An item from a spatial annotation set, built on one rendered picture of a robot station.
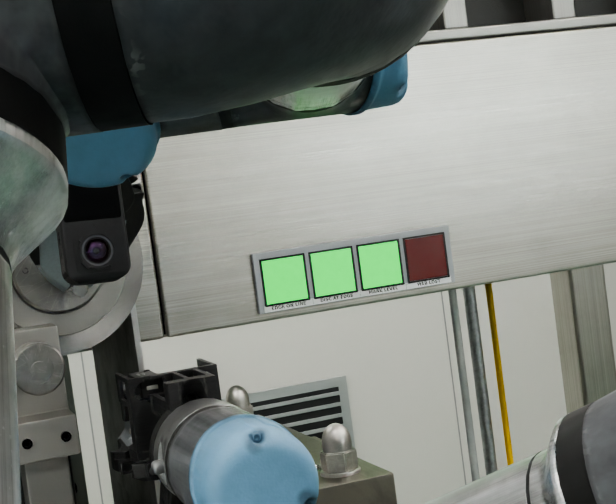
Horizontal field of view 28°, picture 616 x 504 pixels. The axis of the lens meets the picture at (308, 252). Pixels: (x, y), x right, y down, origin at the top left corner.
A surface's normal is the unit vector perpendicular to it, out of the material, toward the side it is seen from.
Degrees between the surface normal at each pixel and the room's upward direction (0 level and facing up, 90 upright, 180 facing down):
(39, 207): 131
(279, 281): 90
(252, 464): 91
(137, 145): 139
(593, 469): 57
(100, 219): 82
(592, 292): 90
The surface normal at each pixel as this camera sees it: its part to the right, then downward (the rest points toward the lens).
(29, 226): 0.80, 0.56
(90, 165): 0.11, 0.78
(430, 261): 0.33, 0.00
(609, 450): -0.60, -0.47
